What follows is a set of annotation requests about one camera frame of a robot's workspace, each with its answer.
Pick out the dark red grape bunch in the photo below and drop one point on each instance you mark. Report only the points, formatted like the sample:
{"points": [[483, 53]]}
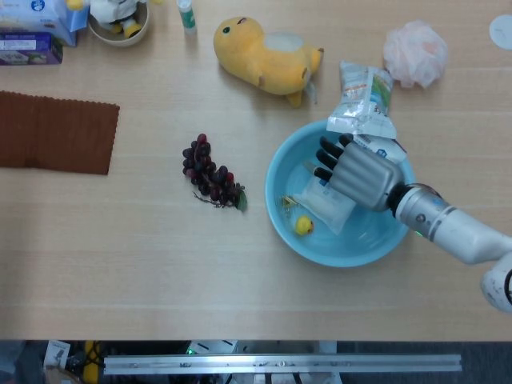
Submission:
{"points": [[208, 172]]}

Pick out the green white glue stick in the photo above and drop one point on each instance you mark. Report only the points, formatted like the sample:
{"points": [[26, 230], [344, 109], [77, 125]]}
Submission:
{"points": [[188, 18]]}

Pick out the small gold clip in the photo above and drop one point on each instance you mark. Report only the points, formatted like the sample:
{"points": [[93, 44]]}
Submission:
{"points": [[288, 202]]}

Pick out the purple carton box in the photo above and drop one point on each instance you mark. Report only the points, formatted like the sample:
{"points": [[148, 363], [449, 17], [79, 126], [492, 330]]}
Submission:
{"points": [[28, 48]]}

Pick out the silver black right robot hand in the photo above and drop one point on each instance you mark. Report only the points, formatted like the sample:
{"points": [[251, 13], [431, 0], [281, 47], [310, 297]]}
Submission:
{"points": [[366, 176]]}

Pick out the brown cloth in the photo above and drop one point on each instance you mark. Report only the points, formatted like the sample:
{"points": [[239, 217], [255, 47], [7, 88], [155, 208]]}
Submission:
{"points": [[52, 134]]}

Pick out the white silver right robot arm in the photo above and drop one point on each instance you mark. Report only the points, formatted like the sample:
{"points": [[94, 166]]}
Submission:
{"points": [[460, 230]]}

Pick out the beige bowl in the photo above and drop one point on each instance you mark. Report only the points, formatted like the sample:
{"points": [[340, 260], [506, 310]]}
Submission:
{"points": [[120, 40]]}

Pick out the pink mesh bath sponge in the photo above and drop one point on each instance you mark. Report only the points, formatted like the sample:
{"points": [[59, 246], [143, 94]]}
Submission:
{"points": [[416, 56]]}

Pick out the black and white plush doll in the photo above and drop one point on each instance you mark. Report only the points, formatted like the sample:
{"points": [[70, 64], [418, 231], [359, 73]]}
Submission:
{"points": [[114, 14]]}

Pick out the light blue plastic basin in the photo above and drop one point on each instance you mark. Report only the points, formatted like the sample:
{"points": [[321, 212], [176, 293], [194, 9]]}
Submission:
{"points": [[360, 248]]}

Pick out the yellow plush animal toy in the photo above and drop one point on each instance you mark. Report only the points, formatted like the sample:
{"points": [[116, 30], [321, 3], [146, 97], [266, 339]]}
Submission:
{"points": [[260, 60]]}

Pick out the white round table cap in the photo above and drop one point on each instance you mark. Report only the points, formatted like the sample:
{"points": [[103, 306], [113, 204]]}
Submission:
{"points": [[502, 32]]}

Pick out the small yellow duck toy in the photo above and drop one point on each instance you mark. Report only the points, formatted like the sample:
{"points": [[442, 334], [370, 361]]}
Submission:
{"points": [[304, 225]]}

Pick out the white bag with blue label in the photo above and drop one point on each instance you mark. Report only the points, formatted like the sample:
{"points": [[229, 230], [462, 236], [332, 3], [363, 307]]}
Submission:
{"points": [[328, 208]]}

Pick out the blue white tissue pack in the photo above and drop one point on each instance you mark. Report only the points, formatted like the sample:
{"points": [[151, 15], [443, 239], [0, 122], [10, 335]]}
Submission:
{"points": [[36, 14]]}

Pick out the aluminium rail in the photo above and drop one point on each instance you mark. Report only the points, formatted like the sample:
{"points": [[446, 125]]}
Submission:
{"points": [[280, 364]]}

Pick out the white snack bag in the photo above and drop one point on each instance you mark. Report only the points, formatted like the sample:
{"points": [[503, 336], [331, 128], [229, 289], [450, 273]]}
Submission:
{"points": [[360, 100]]}

